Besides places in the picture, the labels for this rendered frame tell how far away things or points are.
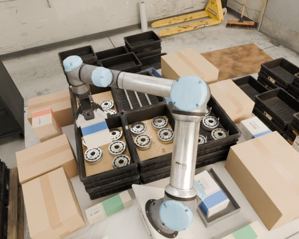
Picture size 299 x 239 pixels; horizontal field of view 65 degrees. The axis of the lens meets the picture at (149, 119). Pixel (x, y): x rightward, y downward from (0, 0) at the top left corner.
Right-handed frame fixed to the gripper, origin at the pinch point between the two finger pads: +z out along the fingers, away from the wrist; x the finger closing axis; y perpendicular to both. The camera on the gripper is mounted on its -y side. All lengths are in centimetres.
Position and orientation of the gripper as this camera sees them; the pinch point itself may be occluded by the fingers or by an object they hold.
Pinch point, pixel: (93, 124)
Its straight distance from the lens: 120.8
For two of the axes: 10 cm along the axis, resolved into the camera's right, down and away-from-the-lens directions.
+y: -3.7, -6.4, 6.7
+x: -9.3, 3.0, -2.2
